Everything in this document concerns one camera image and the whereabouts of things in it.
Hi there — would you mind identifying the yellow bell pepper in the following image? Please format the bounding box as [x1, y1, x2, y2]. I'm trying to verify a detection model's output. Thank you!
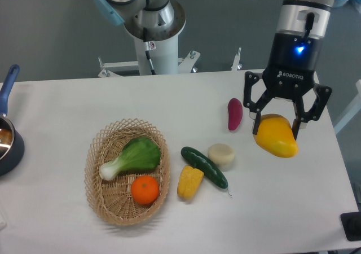
[177, 165, 204, 200]

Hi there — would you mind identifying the purple sweet potato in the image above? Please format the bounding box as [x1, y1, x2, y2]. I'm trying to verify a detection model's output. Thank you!
[227, 98, 243, 131]

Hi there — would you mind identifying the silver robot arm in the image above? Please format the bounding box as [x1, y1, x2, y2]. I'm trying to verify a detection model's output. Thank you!
[93, 0, 334, 135]

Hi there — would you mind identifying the woven wicker basket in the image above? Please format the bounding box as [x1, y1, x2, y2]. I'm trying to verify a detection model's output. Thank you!
[85, 119, 170, 226]

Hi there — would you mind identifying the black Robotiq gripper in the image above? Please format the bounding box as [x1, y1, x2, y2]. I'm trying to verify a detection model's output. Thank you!
[243, 32, 333, 141]

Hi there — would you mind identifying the dark blue saucepan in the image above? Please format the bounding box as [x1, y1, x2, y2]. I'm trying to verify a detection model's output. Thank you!
[1, 64, 25, 176]

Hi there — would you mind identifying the green bok choy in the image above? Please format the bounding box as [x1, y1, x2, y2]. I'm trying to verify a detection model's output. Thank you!
[99, 137, 161, 181]

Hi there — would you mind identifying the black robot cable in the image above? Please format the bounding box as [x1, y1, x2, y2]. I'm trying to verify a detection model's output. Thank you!
[138, 0, 156, 76]

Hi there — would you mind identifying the orange fruit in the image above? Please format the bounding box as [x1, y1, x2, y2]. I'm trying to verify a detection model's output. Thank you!
[131, 176, 159, 205]

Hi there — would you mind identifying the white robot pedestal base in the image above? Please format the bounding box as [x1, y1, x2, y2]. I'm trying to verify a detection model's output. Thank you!
[97, 0, 243, 78]

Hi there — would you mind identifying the green cucumber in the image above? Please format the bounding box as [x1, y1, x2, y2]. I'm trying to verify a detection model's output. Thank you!
[180, 146, 231, 196]

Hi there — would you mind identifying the yellow mango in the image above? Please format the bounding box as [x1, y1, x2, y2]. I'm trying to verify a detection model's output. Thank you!
[253, 114, 298, 158]

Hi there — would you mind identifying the white frame at right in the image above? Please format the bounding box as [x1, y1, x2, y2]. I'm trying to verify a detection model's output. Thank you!
[333, 80, 360, 135]

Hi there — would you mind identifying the black device at edge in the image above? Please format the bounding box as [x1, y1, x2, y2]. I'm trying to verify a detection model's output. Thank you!
[340, 212, 361, 242]

